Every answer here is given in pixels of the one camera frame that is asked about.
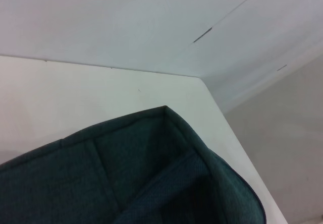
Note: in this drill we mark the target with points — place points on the teal fabric lunch bag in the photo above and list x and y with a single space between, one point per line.
126 173

